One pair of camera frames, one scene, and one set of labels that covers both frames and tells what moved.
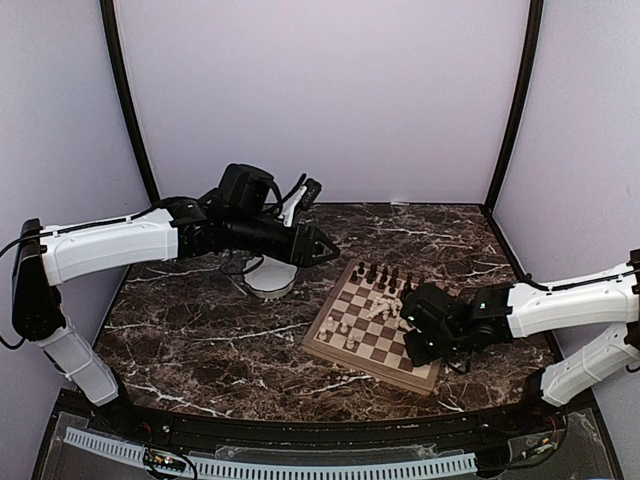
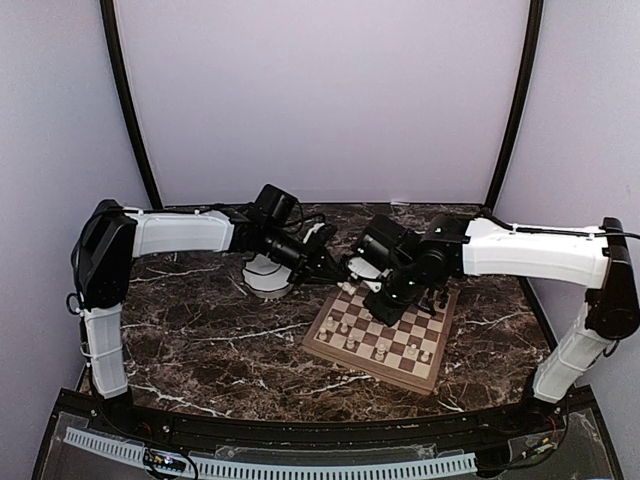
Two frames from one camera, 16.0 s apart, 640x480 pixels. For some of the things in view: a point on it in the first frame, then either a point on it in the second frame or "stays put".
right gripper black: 418,354 -> 388,315
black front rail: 434,427 stays put
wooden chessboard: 361,325 stays put
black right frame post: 533,43 stays put
